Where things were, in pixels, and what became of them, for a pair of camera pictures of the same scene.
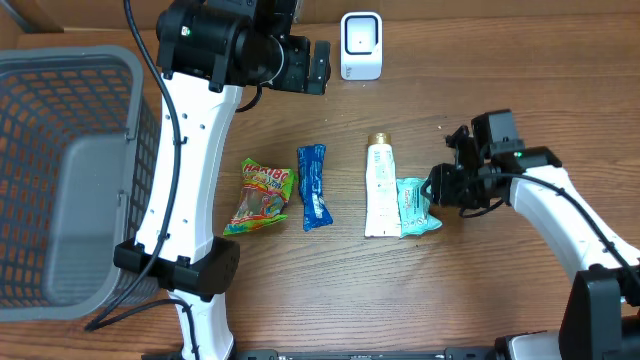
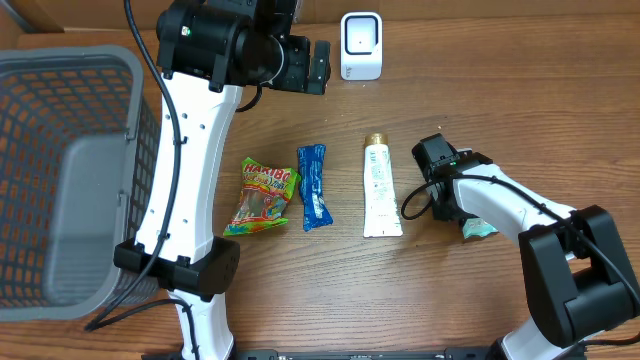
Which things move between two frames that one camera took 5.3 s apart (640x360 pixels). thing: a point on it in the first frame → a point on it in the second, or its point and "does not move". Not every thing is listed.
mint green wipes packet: x=414 y=208 → x=476 y=227
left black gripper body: x=295 y=68 does not move
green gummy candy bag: x=264 y=195 does not move
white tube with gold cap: x=381 y=205 does not move
